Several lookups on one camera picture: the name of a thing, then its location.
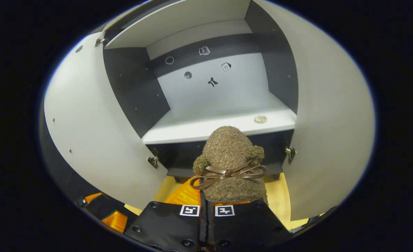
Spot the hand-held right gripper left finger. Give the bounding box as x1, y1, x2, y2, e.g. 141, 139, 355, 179
124, 176, 207, 252

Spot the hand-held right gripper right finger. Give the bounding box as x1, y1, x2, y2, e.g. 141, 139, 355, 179
212, 200, 293, 252

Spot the brown fuzzy shoe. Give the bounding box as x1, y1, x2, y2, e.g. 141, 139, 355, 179
190, 126, 268, 205

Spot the white cabinet door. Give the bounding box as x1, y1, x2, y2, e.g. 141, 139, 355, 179
252, 0, 376, 222
43, 33, 169, 211

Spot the white shoe cabinet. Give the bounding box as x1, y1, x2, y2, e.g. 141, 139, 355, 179
40, 0, 376, 222

